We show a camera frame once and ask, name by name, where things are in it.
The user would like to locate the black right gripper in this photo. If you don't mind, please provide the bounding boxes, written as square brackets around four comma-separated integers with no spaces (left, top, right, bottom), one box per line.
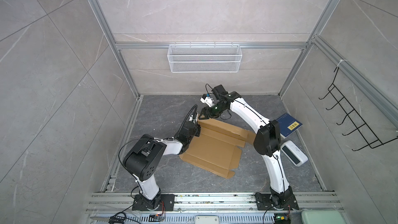
[198,102,227,120]

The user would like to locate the brown cardboard box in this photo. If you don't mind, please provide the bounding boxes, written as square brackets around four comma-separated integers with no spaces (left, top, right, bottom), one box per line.
[179,119,256,179]

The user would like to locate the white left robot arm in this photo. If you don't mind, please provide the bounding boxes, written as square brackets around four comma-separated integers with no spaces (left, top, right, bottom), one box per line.
[122,120,201,201]

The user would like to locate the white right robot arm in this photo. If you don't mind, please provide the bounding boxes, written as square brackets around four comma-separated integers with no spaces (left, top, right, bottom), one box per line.
[200,85,290,195]

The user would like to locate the green box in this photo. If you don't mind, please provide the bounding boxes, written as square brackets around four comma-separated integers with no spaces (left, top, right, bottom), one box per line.
[301,210,346,224]

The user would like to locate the blue book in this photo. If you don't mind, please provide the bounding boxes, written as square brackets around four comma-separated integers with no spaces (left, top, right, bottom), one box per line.
[276,113,303,139]

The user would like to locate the white handheld device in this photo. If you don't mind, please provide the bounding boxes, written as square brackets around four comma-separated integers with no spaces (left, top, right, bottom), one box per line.
[281,141,308,167]

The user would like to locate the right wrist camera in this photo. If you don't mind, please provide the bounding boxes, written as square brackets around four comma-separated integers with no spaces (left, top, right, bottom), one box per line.
[200,93,215,107]

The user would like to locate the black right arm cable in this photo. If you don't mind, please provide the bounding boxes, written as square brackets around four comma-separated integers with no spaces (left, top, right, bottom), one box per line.
[205,83,234,120]

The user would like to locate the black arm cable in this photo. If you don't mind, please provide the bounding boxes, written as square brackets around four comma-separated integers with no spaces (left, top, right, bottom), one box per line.
[178,104,199,133]
[205,83,234,120]

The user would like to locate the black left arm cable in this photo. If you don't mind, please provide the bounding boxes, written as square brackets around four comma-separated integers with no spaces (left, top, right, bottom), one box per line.
[178,104,199,133]

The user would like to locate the white wire mesh basket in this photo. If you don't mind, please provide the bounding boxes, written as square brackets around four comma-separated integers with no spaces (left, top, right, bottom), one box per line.
[167,44,243,73]

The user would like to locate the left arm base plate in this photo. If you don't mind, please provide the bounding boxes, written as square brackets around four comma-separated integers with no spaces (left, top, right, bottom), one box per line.
[132,194,175,211]

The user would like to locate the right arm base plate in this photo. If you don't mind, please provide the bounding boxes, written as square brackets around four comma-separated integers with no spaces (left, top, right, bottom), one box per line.
[254,191,300,211]

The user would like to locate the black wire hook rack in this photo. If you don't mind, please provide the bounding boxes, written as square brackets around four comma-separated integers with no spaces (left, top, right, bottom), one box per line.
[318,67,398,151]

